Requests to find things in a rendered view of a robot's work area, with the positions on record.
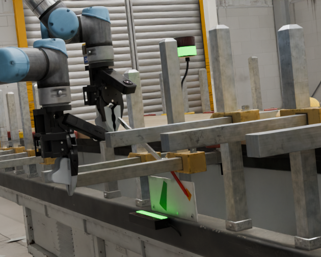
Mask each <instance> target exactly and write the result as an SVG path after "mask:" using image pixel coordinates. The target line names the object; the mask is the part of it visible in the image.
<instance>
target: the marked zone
mask: <svg viewBox="0 0 321 257"><path fill-rule="evenodd" d="M159 204H160V205H161V206H162V207H163V209H165V210H166V211H167V183H166V182H165V181H163V187H162V192H161V196H160V202H159Z"/></svg>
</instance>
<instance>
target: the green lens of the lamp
mask: <svg viewBox="0 0 321 257"><path fill-rule="evenodd" d="M177 49H178V56H186V55H196V47H195V46H186V47H178V48H177Z"/></svg>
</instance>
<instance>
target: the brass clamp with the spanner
mask: <svg viewBox="0 0 321 257"><path fill-rule="evenodd" d="M175 157H177V158H181V159H182V168H183V169H182V170H176V171H174V172H179V173H187V174H193V173H198V172H204V171H207V169H206V159H205V152H204V151H198V152H197V153H190V151H184V152H178V153H175V152H168V153H167V155H166V156H165V158H168V159H169V158H175Z"/></svg>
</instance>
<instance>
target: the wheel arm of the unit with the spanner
mask: <svg viewBox="0 0 321 257"><path fill-rule="evenodd" d="M205 159H206V165H211V164H218V163H221V162H222V158H221V152H220V151H217V150H214V151H211V152H205ZM182 169H183V168H182V159H181V158H177V157H175V158H169V159H163V160H157V161H150V162H144V163H137V164H131V165H125V166H118V167H112V168H106V169H99V170H93V171H87V172H80V173H78V175H77V182H76V187H83V186H88V185H94V184H101V183H107V182H112V181H118V180H122V179H128V178H134V177H140V176H146V175H152V174H158V173H164V172H170V171H176V170H182Z"/></svg>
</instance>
